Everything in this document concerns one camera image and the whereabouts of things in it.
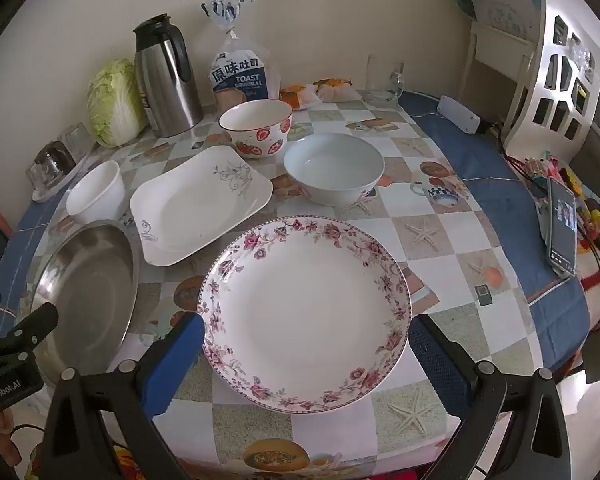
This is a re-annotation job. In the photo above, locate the clear glass cup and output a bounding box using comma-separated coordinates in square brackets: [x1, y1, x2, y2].
[26, 155, 56, 192]
[55, 122, 95, 166]

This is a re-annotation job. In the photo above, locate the strawberry print bowl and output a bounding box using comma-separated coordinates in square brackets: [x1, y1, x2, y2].
[218, 99, 294, 160]

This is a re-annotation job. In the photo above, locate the stainless steel basin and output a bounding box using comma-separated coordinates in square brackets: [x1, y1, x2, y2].
[27, 220, 141, 388]

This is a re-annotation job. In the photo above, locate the white oval tray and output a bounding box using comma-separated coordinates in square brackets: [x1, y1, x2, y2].
[30, 150, 101, 204]

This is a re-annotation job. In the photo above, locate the pink floral round plate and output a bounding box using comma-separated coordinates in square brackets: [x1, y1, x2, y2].
[197, 215, 413, 415]

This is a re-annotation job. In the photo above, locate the white square plate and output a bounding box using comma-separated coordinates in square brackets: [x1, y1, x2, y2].
[129, 145, 275, 267]

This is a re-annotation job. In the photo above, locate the pale grey bowl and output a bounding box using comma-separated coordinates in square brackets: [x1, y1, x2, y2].
[283, 132, 386, 208]

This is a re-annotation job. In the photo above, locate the white plastic chair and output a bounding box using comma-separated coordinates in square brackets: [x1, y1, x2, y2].
[457, 20, 536, 126]

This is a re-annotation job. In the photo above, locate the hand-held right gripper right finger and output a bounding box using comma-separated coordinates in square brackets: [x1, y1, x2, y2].
[409, 314, 571, 480]

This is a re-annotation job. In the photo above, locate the bagged toast bread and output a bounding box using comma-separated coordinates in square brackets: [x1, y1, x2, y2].
[200, 0, 281, 116]

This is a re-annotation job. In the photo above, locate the clear glass mug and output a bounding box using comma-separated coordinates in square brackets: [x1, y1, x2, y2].
[362, 54, 406, 108]

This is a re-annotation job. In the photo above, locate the white power box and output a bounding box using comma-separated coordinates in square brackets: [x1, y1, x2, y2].
[437, 95, 482, 135]

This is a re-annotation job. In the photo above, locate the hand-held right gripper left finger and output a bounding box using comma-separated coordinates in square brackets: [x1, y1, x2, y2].
[40, 312, 206, 480]

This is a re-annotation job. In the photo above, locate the smartphone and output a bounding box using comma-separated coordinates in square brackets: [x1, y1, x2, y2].
[546, 177, 579, 278]

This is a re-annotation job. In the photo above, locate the napa cabbage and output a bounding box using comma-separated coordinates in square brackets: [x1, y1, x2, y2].
[86, 57, 148, 148]

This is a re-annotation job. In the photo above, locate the stainless steel thermos jug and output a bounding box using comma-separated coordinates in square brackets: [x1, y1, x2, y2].
[132, 14, 204, 139]

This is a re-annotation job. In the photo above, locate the small white bowl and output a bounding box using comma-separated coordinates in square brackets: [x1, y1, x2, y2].
[66, 160, 127, 226]

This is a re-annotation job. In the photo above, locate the white cutout rack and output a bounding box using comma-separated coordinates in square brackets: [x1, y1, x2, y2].
[500, 0, 600, 161]

